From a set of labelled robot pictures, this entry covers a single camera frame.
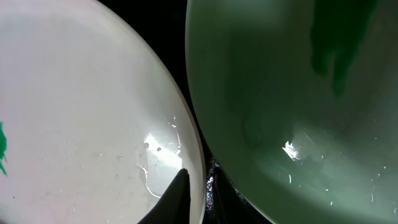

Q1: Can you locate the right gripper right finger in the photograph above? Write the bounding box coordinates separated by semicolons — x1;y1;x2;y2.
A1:
213;167;271;224

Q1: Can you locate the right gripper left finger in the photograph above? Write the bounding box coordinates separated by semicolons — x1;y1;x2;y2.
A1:
138;169;191;224

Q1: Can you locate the white plate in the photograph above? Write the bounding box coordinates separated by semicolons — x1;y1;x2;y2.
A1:
1;0;206;223

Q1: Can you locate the mint green plate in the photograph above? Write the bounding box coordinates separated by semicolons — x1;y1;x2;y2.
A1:
185;0;397;223

